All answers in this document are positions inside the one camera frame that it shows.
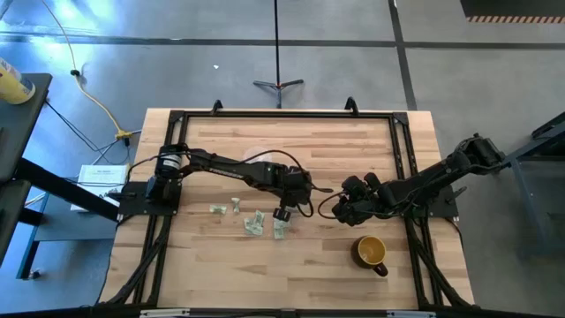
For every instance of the crumpled green banknote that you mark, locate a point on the crumpled green banknote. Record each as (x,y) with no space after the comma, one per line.
(253,225)

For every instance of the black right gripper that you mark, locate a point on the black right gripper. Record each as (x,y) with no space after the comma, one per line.
(351,211)

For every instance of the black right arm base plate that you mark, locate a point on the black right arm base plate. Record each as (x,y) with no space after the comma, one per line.
(448,207)

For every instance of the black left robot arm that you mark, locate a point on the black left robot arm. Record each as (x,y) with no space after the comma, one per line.
(220,170)

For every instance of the yellow canister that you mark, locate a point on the yellow canister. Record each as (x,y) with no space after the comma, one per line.
(15,88)

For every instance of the green banknote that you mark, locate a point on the green banknote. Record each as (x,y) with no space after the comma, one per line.
(217,209)
(236,205)
(253,225)
(279,230)

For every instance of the brown mug yellow inside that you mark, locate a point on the brown mug yellow inside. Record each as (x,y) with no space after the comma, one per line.
(371,252)

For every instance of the blue cart frame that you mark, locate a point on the blue cart frame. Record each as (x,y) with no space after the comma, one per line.
(31,252)

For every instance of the black tripod stand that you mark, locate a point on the black tripod stand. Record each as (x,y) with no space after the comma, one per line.
(276,44)

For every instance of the black aluminium table frame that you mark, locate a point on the black aluminium table frame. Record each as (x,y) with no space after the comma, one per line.
(287,114)

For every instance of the black mat with hazard stripe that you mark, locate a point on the black mat with hazard stripe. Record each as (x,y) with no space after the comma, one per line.
(512,8)

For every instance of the dark side table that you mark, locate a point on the dark side table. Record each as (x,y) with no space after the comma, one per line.
(17,132)

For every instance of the clear plastic container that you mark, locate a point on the clear plastic container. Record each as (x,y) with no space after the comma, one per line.
(253,154)

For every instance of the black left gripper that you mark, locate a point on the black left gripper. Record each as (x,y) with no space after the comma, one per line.
(296,187)

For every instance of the blue-grey metal table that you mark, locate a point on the blue-grey metal table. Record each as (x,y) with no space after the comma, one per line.
(521,194)

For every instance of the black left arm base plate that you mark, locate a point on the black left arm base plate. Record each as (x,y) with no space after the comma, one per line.
(132,199)

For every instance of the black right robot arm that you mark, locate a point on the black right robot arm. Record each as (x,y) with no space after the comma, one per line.
(424,181)

